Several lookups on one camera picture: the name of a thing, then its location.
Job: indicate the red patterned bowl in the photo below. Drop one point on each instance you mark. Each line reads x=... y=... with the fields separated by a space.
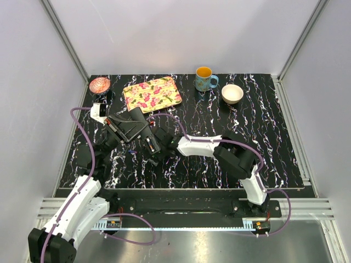
x=99 y=85

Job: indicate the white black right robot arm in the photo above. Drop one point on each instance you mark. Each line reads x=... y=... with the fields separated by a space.
x=235 y=158

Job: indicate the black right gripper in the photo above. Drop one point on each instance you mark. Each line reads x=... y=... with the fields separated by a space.
x=160 y=156

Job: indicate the slotted aluminium cable duct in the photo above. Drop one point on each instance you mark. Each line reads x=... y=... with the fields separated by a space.
x=178 y=222

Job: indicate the black remote control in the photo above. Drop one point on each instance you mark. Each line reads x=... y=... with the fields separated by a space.
x=152 y=144

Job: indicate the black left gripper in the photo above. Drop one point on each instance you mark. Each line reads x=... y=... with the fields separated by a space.
x=126 y=131

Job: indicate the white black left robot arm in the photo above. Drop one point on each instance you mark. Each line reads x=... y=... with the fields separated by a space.
x=88 y=205

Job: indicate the cream white bowl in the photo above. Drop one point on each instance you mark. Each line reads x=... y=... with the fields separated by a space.
x=232 y=94

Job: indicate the floral rectangular tray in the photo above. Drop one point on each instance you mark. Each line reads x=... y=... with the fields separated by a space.
x=152 y=95

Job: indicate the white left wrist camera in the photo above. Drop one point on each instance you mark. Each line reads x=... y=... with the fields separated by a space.
x=98 y=112

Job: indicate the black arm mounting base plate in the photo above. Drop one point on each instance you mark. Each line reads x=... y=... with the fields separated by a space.
x=188 y=201

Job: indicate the blue mug yellow inside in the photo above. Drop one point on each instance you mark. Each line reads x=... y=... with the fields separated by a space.
x=205 y=80

